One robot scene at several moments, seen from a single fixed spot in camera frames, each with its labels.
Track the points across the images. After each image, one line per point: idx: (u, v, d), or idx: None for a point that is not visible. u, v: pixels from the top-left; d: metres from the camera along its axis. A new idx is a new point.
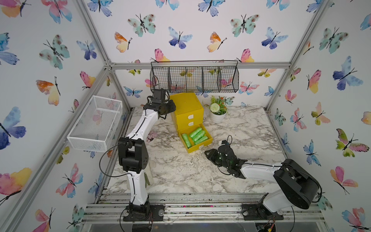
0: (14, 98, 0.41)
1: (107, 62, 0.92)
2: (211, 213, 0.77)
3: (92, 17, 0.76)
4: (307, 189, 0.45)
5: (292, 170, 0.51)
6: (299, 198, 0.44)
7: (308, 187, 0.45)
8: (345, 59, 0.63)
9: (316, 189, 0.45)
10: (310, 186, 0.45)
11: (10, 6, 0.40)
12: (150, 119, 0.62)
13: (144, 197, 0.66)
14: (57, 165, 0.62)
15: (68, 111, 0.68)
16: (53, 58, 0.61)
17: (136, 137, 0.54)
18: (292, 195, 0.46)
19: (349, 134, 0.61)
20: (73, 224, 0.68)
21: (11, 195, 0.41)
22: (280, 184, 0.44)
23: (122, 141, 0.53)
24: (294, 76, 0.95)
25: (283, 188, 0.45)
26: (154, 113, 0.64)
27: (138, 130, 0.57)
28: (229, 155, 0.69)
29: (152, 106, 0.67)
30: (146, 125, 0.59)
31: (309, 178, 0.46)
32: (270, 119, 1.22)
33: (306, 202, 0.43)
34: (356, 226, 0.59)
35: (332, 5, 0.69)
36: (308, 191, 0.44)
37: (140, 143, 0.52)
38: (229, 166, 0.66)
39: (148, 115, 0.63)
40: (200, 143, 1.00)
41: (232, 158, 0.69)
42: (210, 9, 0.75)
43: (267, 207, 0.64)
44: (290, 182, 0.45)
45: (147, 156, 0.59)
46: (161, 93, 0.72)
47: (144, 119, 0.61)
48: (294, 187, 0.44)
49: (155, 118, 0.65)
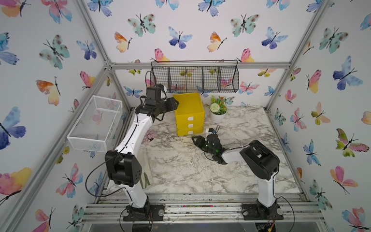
0: (14, 98, 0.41)
1: (107, 62, 0.92)
2: (211, 213, 0.77)
3: (92, 17, 0.76)
4: (267, 163, 0.52)
5: (259, 150, 0.58)
6: (260, 169, 0.53)
7: (269, 162, 0.53)
8: (345, 59, 0.63)
9: (276, 163, 0.52)
10: (271, 160, 0.53)
11: (10, 6, 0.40)
12: (142, 125, 0.54)
13: (143, 200, 0.65)
14: (57, 165, 0.62)
15: (68, 111, 0.68)
16: (53, 58, 0.61)
17: (126, 150, 0.48)
18: (255, 168, 0.54)
19: (349, 134, 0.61)
20: (73, 224, 0.68)
21: (11, 195, 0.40)
22: (245, 159, 0.61)
23: (108, 156, 0.46)
24: (294, 76, 0.95)
25: (249, 164, 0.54)
26: (148, 118, 0.56)
27: (128, 142, 0.50)
28: (216, 144, 0.76)
29: (145, 109, 0.59)
30: (137, 134, 0.52)
31: (270, 153, 0.54)
32: (270, 119, 1.22)
33: (264, 172, 0.51)
34: (356, 226, 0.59)
35: (332, 5, 0.69)
36: (268, 164, 0.52)
37: (130, 158, 0.47)
38: (214, 153, 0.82)
39: (139, 122, 0.55)
40: (191, 129, 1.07)
41: (218, 147, 0.76)
42: (210, 9, 0.75)
43: (263, 203, 0.65)
44: (252, 157, 0.53)
45: (140, 169, 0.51)
46: (155, 93, 0.63)
47: (135, 126, 0.54)
48: (256, 160, 0.52)
49: (149, 122, 0.57)
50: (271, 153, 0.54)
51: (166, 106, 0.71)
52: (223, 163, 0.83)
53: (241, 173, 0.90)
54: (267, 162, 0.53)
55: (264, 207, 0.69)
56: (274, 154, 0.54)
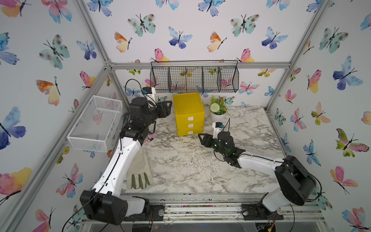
0: (15, 98, 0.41)
1: (107, 62, 0.92)
2: (211, 213, 0.77)
3: (92, 17, 0.76)
4: (306, 187, 0.44)
5: (292, 167, 0.48)
6: (296, 194, 0.44)
7: (306, 186, 0.46)
8: (345, 59, 0.63)
9: (312, 187, 0.45)
10: (307, 183, 0.46)
11: (10, 6, 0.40)
12: (127, 152, 0.48)
13: (141, 207, 0.64)
14: (57, 165, 0.62)
15: (68, 111, 0.68)
16: (53, 58, 0.61)
17: (106, 189, 0.41)
18: (291, 191, 0.46)
19: (349, 134, 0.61)
20: (73, 224, 0.68)
21: (11, 195, 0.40)
22: (280, 179, 0.49)
23: (84, 197, 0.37)
24: (294, 76, 0.95)
25: (282, 184, 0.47)
26: (134, 144, 0.49)
27: (108, 178, 0.43)
28: (229, 144, 0.66)
29: (131, 130, 0.52)
30: (120, 165, 0.45)
31: (308, 176, 0.48)
32: (270, 119, 1.22)
33: (301, 198, 0.44)
34: (356, 226, 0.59)
35: (332, 5, 0.69)
36: (306, 188, 0.44)
37: (109, 199, 0.40)
38: (226, 154, 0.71)
39: (124, 149, 0.48)
40: (191, 129, 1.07)
41: (231, 147, 0.66)
42: (210, 9, 0.75)
43: (266, 207, 0.64)
44: (291, 180, 0.43)
45: (126, 205, 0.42)
46: (140, 111, 0.52)
47: (119, 156, 0.47)
48: (295, 184, 0.43)
49: (135, 148, 0.49)
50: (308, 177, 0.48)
51: (157, 112, 0.62)
52: (237, 165, 0.64)
53: (241, 173, 0.90)
54: (305, 186, 0.44)
55: (265, 207, 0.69)
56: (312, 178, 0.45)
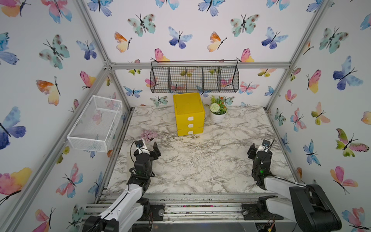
0: (15, 98, 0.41)
1: (107, 62, 0.92)
2: (211, 213, 0.77)
3: (92, 17, 0.76)
4: (322, 217, 0.41)
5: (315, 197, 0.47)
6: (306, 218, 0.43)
7: (324, 217, 0.41)
8: (345, 59, 0.63)
9: (332, 222, 0.41)
10: (326, 216, 0.41)
11: (9, 6, 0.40)
12: (133, 193, 0.56)
13: (140, 213, 0.64)
14: (57, 165, 0.62)
15: (68, 111, 0.68)
16: (53, 58, 0.61)
17: (110, 216, 0.45)
18: (301, 215, 0.45)
19: (349, 134, 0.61)
20: (73, 224, 0.68)
21: (11, 195, 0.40)
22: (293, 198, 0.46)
23: (89, 224, 0.42)
24: (294, 76, 0.95)
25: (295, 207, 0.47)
26: (139, 188, 0.59)
27: (113, 209, 0.48)
28: (263, 164, 0.68)
29: (137, 180, 0.64)
30: (125, 201, 0.52)
31: (330, 211, 0.42)
32: (270, 119, 1.22)
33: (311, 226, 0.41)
34: (356, 226, 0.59)
35: (332, 5, 0.69)
36: (322, 219, 0.41)
37: (112, 226, 0.42)
38: (257, 173, 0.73)
39: (130, 190, 0.57)
40: (191, 129, 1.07)
41: (264, 167, 0.68)
42: (210, 9, 0.75)
43: (268, 206, 0.64)
44: (302, 202, 0.43)
45: None
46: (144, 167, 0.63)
47: (125, 195, 0.54)
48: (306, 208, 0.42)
49: (139, 193, 0.59)
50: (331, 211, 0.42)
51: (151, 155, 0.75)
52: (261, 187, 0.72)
53: (241, 173, 0.90)
54: (321, 216, 0.41)
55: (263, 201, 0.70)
56: (336, 215, 0.41)
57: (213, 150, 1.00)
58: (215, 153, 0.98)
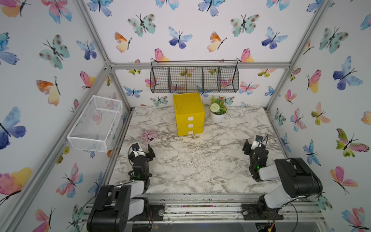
0: (15, 98, 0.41)
1: (107, 62, 0.92)
2: (211, 213, 0.77)
3: (92, 17, 0.76)
4: (304, 180, 0.46)
5: None
6: (292, 182, 0.47)
7: (306, 180, 0.46)
8: (345, 59, 0.63)
9: (313, 184, 0.45)
10: (307, 179, 0.47)
11: (10, 6, 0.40)
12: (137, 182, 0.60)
13: (141, 207, 0.64)
14: (57, 165, 0.62)
15: (68, 111, 0.68)
16: (53, 57, 0.61)
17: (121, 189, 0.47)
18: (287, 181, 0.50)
19: (349, 134, 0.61)
20: (73, 224, 0.68)
21: (11, 195, 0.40)
22: (279, 169, 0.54)
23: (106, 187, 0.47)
24: (294, 76, 0.95)
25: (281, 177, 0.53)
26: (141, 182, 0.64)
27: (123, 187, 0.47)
28: (260, 159, 0.73)
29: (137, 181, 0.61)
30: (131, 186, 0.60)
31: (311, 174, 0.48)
32: (270, 119, 1.22)
33: (296, 188, 0.46)
34: (356, 226, 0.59)
35: (332, 5, 0.69)
36: (305, 182, 0.46)
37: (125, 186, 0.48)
38: (253, 167, 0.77)
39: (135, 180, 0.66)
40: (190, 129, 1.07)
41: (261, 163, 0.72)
42: (210, 9, 0.75)
43: (266, 201, 0.66)
44: (287, 170, 0.49)
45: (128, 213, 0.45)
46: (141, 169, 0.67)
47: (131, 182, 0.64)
48: (290, 173, 0.48)
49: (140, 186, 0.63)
50: (312, 175, 0.49)
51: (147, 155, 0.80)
52: (258, 180, 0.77)
53: (241, 173, 0.90)
54: (304, 179, 0.47)
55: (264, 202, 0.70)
56: (316, 177, 0.47)
57: (213, 150, 1.00)
58: (215, 153, 0.98)
